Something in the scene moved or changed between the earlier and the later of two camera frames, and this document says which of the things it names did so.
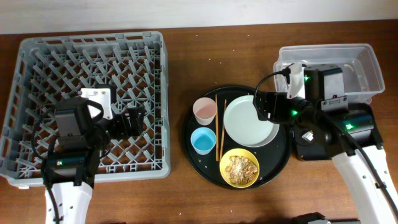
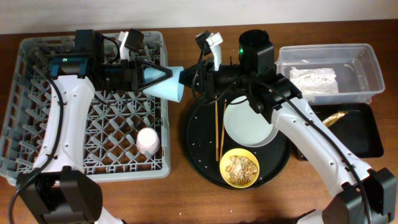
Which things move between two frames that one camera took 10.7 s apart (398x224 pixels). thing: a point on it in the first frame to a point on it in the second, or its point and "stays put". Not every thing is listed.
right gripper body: x=285 y=109 to x=212 y=77
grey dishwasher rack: x=49 y=70 stays put
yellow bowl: x=239 y=168 stays put
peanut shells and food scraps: x=240 y=170 stays put
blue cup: x=203 y=140 to x=168 y=89
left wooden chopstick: x=216 y=130 stays put
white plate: x=242 y=122 stays put
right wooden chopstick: x=222 y=130 stays put
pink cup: x=204 y=109 to x=148 y=140
